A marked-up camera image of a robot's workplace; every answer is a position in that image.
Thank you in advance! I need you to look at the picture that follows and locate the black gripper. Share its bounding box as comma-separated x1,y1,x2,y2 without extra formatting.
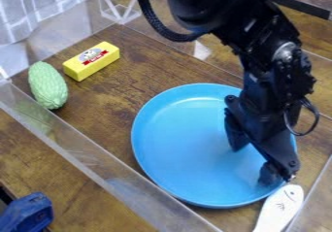
224,95,318,185

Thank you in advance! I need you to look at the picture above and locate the white toy fish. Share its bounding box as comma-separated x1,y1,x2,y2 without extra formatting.
253,184,305,232

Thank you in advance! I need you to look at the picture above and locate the blue round tray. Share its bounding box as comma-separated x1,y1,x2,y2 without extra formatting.
129,83,298,210

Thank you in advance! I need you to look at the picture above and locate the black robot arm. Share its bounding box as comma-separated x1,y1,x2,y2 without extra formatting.
166,0,316,185

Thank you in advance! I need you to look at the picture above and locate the clear acrylic barrier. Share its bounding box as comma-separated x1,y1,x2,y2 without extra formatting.
0,0,332,232

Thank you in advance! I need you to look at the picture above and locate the yellow rectangular block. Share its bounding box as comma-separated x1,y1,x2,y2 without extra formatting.
62,42,120,82

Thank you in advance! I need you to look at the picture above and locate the green bumpy toy gourd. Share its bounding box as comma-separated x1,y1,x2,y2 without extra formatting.
28,61,69,110

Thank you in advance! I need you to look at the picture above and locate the blue clamp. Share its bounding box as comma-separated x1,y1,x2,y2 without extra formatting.
0,192,53,232

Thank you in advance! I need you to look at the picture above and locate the white checkered curtain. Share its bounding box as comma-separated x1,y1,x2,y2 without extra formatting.
0,0,86,47

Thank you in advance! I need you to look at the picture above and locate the black cable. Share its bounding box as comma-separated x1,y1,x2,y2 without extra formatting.
130,0,205,44

